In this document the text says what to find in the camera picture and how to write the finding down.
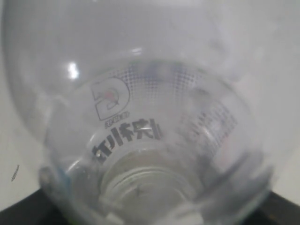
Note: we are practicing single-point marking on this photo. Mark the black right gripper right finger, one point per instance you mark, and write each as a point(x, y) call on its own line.
point(276, 210)

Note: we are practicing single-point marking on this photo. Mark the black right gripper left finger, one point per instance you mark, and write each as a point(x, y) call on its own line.
point(36, 209)

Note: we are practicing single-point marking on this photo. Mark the clear plastic drink bottle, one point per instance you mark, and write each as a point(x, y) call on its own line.
point(155, 112)

